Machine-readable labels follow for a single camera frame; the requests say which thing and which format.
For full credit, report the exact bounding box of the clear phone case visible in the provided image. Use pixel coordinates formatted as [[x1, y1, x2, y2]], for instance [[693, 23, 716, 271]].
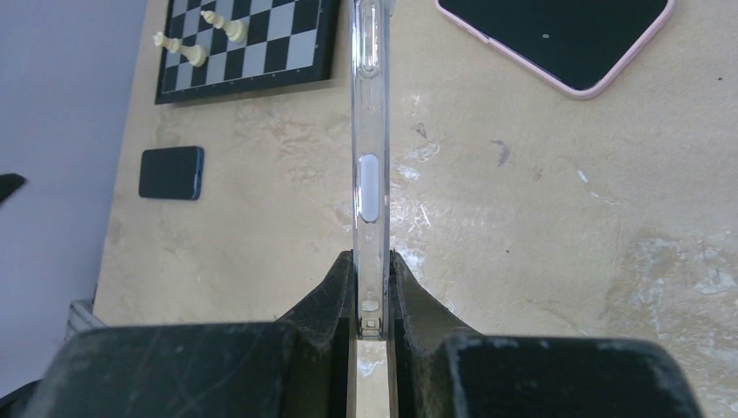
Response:
[[350, 0, 391, 340]]

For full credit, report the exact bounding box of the aluminium table frame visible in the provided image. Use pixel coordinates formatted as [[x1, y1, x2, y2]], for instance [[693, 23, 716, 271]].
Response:
[[64, 300, 106, 342]]

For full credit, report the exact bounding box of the blue phone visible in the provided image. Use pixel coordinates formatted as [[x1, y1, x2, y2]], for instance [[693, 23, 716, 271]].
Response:
[[138, 145, 205, 201]]

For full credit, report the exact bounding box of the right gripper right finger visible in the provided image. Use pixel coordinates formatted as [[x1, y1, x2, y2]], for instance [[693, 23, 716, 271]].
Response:
[[389, 253, 702, 417]]

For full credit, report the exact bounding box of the black white chessboard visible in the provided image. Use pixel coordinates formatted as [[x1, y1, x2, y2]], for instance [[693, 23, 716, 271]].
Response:
[[155, 0, 341, 105]]

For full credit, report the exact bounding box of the white chess piece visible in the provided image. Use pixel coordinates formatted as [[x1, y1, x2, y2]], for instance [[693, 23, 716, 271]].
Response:
[[152, 32, 208, 67], [200, 10, 247, 44]]

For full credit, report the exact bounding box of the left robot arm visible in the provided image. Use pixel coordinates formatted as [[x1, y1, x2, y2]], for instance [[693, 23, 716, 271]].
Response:
[[0, 173, 26, 205]]

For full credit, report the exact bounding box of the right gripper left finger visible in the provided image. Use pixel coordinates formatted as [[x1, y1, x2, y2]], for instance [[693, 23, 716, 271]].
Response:
[[1, 252, 353, 417]]

